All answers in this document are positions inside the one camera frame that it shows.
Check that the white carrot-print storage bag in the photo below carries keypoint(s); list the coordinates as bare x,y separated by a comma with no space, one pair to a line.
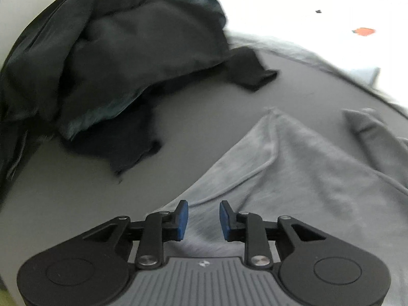
365,39

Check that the grey sweat garment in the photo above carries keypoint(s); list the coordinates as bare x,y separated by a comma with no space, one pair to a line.
281,167

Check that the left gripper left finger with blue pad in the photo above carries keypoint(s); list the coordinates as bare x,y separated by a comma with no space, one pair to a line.
95,267

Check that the black garment pile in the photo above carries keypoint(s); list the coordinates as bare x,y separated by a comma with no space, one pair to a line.
90,71

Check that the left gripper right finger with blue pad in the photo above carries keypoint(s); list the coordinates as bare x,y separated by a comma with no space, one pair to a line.
309,265

